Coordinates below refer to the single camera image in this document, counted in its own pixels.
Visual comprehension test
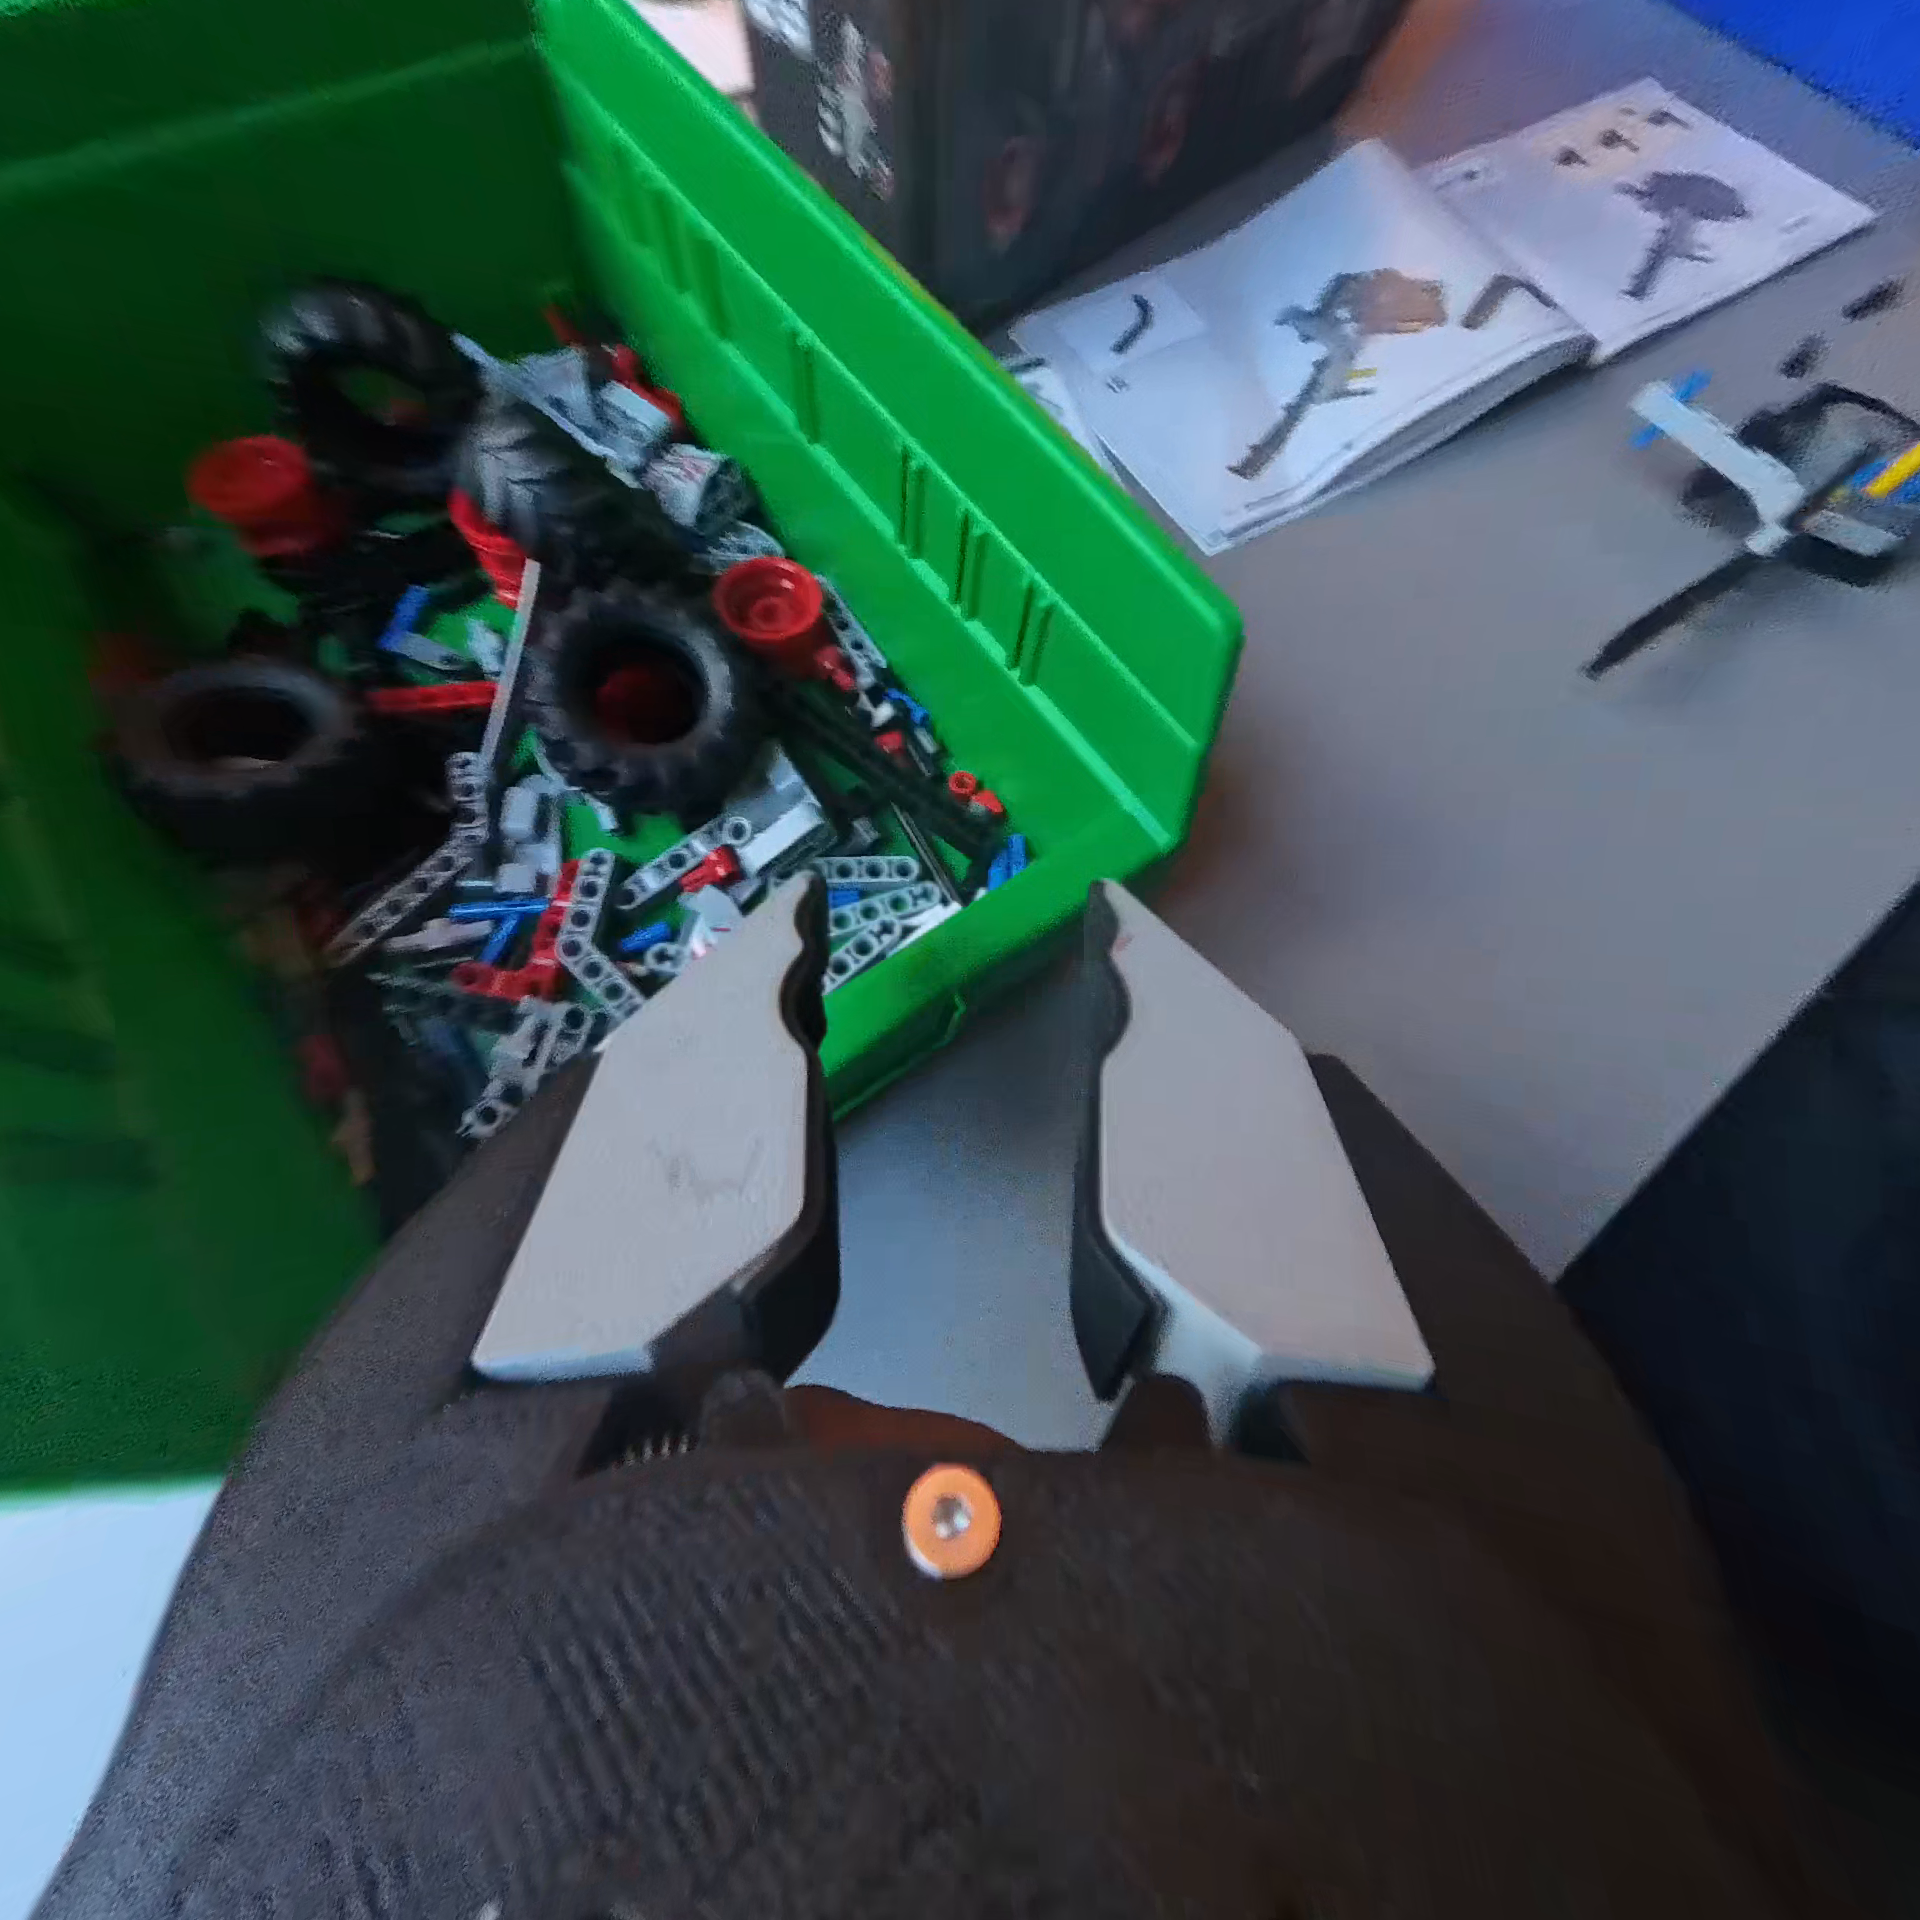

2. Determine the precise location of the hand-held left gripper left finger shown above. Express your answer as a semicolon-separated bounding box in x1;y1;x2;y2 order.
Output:
469;874;843;1388

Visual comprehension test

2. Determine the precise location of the monster truck lego box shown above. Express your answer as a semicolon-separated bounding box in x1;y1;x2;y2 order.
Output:
742;0;1413;335

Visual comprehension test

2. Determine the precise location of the partly built lego chassis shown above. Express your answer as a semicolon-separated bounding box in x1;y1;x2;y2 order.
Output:
1583;375;1920;683

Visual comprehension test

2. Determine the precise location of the red lego wheel hub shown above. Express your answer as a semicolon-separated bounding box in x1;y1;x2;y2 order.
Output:
187;434;345;557
713;559;830;672

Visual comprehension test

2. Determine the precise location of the large green parts bin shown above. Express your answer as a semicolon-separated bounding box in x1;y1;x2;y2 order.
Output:
0;0;1248;1493

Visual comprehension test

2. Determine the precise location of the pile of lego pieces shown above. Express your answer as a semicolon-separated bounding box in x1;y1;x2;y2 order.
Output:
90;286;1037;1141

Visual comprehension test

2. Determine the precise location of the black lego tire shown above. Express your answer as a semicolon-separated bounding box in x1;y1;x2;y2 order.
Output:
112;657;380;859
522;584;770;815
255;282;486;485
447;401;662;579

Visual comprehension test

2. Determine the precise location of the blue plastic bin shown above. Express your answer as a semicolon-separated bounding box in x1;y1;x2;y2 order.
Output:
1688;0;1920;99

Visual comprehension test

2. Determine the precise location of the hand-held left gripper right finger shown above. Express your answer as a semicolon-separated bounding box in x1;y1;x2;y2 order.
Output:
1068;877;1437;1454

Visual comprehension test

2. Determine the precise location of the open lego instruction booklet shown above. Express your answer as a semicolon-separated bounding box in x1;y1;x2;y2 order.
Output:
1006;79;1880;557

